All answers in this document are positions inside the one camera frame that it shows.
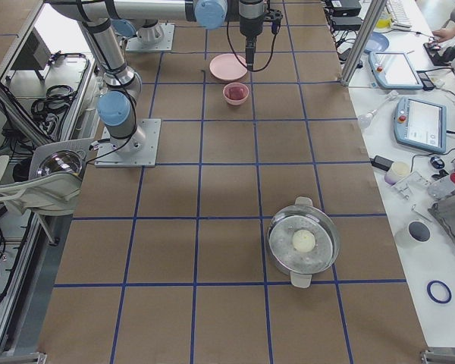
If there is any blue plate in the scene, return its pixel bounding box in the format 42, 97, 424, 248
364, 32, 390, 54

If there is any far teach pendant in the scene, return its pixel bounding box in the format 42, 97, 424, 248
368, 52, 423, 90

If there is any near teach pendant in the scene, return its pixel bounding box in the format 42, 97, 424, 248
394, 97, 447, 154

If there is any large pink plate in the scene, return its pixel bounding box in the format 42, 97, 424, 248
209, 53, 247, 82

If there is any steel steamer pot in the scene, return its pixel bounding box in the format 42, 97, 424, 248
267, 196, 340, 288

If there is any person's hand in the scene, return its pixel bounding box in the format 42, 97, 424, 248
432, 28, 455, 42

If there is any white keyboard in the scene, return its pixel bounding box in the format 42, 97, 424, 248
386, 0, 413, 30

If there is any steel mixing bowl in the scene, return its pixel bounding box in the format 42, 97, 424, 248
36, 150, 83, 177

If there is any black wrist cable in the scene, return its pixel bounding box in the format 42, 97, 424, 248
225, 7, 281, 73

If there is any blue rubber ring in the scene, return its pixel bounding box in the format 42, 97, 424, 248
426, 280, 453, 304

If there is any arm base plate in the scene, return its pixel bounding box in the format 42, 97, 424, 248
93, 118, 162, 168
126, 23, 175, 53

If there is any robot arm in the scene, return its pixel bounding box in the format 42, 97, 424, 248
49, 1, 283, 76
79, 19, 146, 153

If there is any teach pendant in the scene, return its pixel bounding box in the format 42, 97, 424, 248
394, 97, 447, 154
368, 52, 423, 90

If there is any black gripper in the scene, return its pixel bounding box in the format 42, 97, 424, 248
245, 36, 256, 71

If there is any small pink bowl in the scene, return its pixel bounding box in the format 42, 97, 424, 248
223, 83, 250, 106

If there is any aluminium frame post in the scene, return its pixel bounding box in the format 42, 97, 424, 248
340, 0, 386, 86

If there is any white steamed bun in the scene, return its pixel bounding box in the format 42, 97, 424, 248
292, 229, 315, 253

